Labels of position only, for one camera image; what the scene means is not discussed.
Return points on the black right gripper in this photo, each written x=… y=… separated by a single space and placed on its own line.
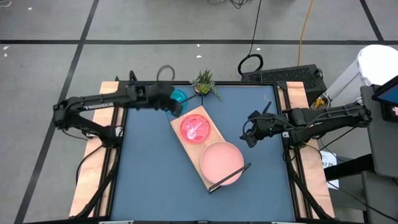
x=267 y=126

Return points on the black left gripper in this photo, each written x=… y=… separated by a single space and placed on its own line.
x=154 y=95

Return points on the small clear teal plate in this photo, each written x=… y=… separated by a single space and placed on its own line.
x=182 y=96

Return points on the small clear pink plate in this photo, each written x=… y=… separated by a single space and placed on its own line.
x=195 y=128

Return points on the large salmon pink plate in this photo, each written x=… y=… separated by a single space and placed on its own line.
x=221 y=163

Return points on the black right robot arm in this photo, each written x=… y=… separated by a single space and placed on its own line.
x=326 y=116

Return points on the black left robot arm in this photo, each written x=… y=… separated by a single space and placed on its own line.
x=93 y=101

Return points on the potted succulent in dark pot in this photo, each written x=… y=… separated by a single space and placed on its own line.
x=203 y=85

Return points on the light wooden side board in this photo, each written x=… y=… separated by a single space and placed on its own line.
x=90 y=180
x=295 y=93

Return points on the black computer tower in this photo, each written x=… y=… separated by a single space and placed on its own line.
x=280 y=77

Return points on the white printed paper sheet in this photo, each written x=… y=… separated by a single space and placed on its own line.
x=329 y=165

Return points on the grey cart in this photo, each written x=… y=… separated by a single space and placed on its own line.
x=385 y=146

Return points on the white lidded bin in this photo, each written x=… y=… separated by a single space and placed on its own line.
x=376 y=65

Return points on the black tablet screen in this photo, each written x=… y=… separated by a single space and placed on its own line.
x=390 y=93

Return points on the black aluminium table frame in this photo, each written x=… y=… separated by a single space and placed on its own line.
x=248 y=83

